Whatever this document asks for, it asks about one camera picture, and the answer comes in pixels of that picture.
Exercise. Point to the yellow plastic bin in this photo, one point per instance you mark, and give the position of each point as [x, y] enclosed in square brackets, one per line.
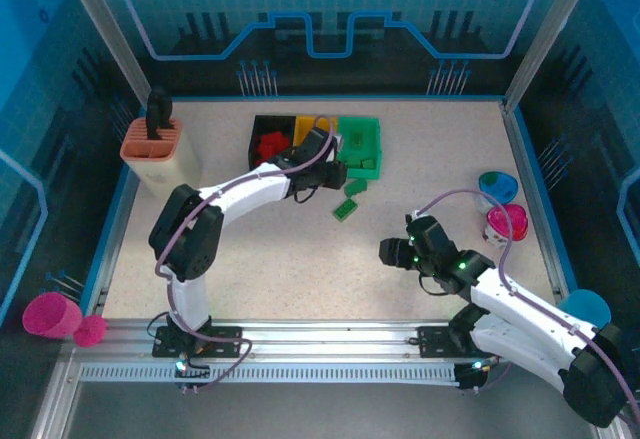
[302, 131]

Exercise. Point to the green plastic bin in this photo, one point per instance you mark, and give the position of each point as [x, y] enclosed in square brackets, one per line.
[370, 129]

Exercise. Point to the black plastic bin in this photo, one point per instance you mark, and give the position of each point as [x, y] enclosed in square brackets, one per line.
[272, 121]

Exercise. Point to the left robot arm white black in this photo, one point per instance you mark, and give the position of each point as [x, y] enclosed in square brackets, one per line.
[240, 194]

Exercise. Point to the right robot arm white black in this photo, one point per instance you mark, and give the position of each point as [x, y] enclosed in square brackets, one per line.
[525, 319]

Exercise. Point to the blue heart-shaped cup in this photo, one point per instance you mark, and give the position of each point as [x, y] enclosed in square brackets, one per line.
[495, 186]

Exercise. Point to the pink heart-shaped cup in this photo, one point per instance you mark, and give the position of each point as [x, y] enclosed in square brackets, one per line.
[520, 219]

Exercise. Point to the black right controller box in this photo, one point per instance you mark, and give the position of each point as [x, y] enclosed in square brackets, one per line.
[467, 378]

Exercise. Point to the black controller box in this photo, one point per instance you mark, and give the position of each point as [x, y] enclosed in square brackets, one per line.
[192, 376]
[467, 378]

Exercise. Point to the cream knife block pink top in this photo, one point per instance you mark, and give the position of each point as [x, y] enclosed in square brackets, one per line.
[170, 169]

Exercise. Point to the blue goblet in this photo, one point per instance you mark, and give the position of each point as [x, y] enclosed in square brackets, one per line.
[585, 306]

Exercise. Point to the black scissors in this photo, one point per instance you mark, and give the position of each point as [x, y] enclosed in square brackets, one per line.
[159, 109]

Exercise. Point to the black left controller box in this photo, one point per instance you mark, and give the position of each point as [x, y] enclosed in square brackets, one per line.
[192, 376]

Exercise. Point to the pink goblet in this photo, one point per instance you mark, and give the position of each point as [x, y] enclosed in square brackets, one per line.
[50, 314]

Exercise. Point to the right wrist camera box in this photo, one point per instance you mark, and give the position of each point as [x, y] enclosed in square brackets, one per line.
[410, 217]

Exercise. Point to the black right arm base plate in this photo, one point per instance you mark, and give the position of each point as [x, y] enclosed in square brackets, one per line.
[435, 341]

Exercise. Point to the aluminium mounting rail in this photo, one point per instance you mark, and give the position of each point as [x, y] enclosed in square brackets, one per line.
[330, 341]

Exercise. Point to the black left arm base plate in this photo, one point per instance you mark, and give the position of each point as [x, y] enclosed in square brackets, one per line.
[225, 339]

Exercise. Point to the aluminium frame post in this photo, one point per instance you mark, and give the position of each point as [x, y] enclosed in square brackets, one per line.
[555, 19]
[103, 19]

